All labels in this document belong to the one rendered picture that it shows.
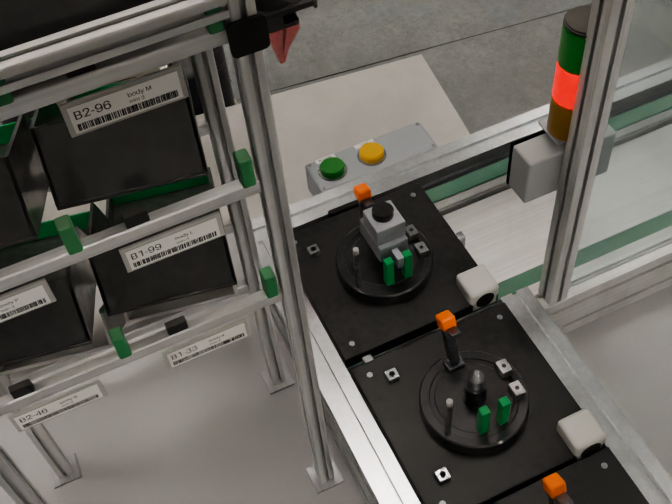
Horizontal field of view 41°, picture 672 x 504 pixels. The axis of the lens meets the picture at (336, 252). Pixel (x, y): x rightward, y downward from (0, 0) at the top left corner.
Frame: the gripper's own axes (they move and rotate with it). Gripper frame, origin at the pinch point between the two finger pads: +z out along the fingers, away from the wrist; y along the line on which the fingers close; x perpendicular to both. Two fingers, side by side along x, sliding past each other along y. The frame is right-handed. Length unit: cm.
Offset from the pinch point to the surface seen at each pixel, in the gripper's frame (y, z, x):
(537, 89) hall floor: 109, 122, 93
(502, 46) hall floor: 110, 121, 116
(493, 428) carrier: 5, 26, -49
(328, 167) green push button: 5.5, 26.6, 2.9
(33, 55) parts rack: -28, -41, -43
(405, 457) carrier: -6, 28, -47
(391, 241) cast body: 5.1, 19.0, -21.4
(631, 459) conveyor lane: 19, 30, -59
